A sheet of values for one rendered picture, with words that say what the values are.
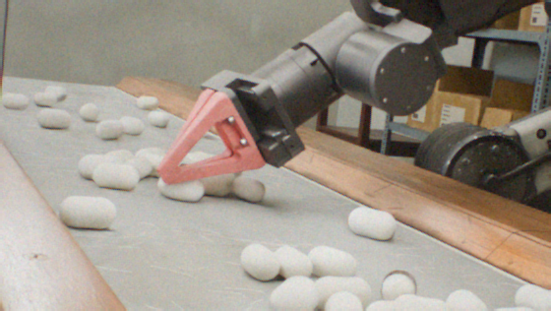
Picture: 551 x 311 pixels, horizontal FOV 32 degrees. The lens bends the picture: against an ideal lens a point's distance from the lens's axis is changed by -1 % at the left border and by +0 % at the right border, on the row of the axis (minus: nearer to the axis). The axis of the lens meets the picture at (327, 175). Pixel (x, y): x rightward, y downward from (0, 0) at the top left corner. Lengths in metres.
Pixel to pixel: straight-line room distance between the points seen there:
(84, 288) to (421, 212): 0.42
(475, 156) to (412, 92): 0.50
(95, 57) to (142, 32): 0.29
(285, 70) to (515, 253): 0.23
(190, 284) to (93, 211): 0.12
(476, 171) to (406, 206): 0.42
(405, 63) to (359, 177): 0.21
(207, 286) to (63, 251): 0.09
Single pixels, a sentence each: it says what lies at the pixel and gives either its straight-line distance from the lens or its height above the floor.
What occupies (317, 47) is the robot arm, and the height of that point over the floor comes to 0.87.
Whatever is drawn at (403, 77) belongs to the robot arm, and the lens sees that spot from 0.72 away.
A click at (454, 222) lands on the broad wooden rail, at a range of 0.76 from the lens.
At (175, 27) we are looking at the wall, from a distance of 5.46.
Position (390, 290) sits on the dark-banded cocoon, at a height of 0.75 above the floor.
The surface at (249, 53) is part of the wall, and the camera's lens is 5.58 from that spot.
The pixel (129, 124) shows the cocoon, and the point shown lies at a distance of 1.15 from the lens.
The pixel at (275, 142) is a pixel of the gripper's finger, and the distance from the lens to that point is 0.74.
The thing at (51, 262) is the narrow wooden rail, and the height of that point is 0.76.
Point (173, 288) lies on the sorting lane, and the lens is 0.53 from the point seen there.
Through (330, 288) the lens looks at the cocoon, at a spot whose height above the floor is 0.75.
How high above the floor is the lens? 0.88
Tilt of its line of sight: 8 degrees down
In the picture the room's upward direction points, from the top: 8 degrees clockwise
